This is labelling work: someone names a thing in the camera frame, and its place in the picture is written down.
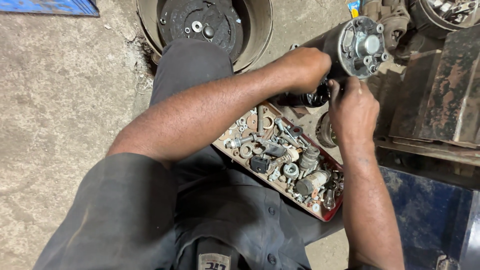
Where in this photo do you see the rusty round metal drum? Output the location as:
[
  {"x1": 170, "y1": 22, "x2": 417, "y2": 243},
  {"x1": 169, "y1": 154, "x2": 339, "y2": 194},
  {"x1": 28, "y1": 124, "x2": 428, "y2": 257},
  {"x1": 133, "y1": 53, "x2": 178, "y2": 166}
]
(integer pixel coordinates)
[{"x1": 136, "y1": 0, "x2": 274, "y2": 74}]

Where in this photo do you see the person's grey work clothing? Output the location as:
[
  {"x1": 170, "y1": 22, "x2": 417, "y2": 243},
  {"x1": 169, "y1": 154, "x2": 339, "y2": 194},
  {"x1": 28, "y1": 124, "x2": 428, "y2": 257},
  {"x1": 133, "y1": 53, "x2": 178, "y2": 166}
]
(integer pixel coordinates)
[{"x1": 33, "y1": 38, "x2": 344, "y2": 270}]

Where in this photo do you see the blue metal box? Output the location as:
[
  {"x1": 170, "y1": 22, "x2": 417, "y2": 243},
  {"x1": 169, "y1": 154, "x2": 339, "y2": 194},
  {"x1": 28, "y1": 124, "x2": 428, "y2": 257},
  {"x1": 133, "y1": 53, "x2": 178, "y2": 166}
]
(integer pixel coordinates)
[{"x1": 379, "y1": 166, "x2": 480, "y2": 270}]

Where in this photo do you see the grey starter motor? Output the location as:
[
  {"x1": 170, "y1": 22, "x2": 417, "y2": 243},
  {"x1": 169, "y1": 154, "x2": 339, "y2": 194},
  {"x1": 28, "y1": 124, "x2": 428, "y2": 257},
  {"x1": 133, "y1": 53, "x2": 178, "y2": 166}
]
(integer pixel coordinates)
[{"x1": 278, "y1": 16, "x2": 390, "y2": 109}]

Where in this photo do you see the grey starter motor housing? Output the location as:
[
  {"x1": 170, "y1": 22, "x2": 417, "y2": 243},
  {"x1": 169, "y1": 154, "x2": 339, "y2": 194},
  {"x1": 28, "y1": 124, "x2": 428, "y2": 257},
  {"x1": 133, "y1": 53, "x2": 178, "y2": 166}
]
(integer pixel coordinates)
[{"x1": 361, "y1": 0, "x2": 411, "y2": 51}]

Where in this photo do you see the person's left hand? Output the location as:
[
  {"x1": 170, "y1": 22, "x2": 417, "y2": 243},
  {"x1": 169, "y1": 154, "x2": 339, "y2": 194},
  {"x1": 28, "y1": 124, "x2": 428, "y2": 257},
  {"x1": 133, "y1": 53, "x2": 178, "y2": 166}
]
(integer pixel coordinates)
[{"x1": 273, "y1": 47, "x2": 332, "y2": 95}]

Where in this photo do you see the rusty metal block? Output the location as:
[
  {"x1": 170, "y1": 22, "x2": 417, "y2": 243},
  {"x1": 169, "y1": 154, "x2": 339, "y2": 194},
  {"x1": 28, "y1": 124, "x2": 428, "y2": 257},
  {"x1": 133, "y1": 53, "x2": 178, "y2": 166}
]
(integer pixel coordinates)
[{"x1": 375, "y1": 24, "x2": 480, "y2": 167}]

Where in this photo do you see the blue metal panel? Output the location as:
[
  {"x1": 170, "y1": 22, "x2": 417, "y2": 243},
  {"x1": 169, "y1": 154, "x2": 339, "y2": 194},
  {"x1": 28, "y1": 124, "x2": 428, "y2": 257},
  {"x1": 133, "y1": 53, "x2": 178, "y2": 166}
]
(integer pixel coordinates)
[{"x1": 0, "y1": 0, "x2": 100, "y2": 17}]

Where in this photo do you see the person's right hand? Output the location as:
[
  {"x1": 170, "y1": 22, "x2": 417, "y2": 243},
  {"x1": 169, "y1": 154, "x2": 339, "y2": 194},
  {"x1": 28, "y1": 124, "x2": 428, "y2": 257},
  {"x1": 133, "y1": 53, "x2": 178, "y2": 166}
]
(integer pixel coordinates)
[{"x1": 328, "y1": 76, "x2": 380, "y2": 145}]

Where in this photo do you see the round alternator part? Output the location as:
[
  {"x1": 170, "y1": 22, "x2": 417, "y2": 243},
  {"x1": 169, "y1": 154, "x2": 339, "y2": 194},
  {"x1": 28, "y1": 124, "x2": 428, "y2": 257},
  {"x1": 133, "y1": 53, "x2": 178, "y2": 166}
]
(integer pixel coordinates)
[{"x1": 409, "y1": 0, "x2": 480, "y2": 39}]

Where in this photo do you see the red tray of bolts and washers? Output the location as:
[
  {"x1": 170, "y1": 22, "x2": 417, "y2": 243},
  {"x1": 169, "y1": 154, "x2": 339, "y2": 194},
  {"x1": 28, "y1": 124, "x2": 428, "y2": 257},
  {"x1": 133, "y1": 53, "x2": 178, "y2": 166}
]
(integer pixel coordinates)
[{"x1": 212, "y1": 101, "x2": 344, "y2": 222}]

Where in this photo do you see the blue and yellow wrapper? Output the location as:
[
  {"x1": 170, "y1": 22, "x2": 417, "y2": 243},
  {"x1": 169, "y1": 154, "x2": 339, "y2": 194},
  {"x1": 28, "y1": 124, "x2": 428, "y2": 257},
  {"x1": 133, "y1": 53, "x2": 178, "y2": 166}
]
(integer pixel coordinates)
[{"x1": 347, "y1": 0, "x2": 361, "y2": 19}]

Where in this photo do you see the black cylindrical solenoid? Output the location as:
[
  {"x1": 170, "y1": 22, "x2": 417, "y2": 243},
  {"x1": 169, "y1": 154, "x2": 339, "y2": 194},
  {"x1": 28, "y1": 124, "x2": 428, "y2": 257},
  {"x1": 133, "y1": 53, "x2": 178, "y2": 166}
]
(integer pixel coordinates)
[{"x1": 278, "y1": 80, "x2": 331, "y2": 109}]

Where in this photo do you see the round metal part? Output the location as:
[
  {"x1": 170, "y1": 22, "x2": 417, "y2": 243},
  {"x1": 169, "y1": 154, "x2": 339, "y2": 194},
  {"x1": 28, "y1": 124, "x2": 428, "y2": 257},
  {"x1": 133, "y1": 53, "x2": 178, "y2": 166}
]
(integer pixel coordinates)
[{"x1": 315, "y1": 111, "x2": 338, "y2": 149}]

